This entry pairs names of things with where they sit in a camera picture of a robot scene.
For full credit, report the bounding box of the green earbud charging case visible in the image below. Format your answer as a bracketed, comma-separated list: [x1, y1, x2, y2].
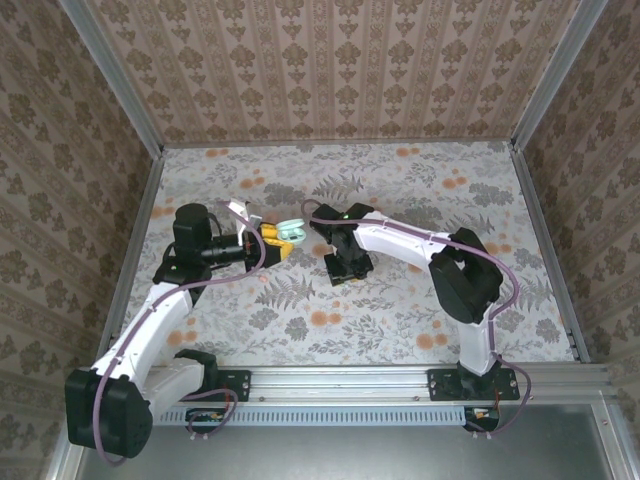
[276, 219, 307, 245]

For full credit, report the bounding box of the floral patterned table cover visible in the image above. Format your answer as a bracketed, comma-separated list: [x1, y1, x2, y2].
[112, 142, 576, 366]

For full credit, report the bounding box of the grey metal panel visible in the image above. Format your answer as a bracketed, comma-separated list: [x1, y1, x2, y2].
[47, 399, 640, 480]

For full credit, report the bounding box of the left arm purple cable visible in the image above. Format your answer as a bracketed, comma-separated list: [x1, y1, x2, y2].
[93, 199, 265, 467]

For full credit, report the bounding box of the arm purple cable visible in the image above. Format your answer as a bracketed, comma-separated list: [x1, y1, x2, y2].
[93, 199, 265, 467]
[301, 198, 534, 440]

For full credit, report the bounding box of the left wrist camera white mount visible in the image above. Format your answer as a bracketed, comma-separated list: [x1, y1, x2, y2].
[227, 199, 265, 237]

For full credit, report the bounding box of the aluminium side rail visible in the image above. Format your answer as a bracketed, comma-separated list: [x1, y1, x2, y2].
[97, 147, 166, 366]
[509, 144, 592, 364]

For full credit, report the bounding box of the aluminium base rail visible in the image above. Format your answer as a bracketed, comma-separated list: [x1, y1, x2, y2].
[74, 363, 617, 404]

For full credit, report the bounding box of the white slotted cable duct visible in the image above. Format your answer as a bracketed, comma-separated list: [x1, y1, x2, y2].
[154, 405, 469, 427]

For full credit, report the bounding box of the aluminium frame post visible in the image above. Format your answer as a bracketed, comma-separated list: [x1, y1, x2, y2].
[510, 0, 610, 151]
[62, 0, 165, 154]

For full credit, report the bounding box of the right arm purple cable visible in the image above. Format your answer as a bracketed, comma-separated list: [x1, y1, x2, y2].
[301, 198, 534, 440]

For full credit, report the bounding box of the black connector box with wires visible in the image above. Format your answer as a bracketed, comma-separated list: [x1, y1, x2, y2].
[185, 407, 232, 434]
[463, 405, 501, 432]

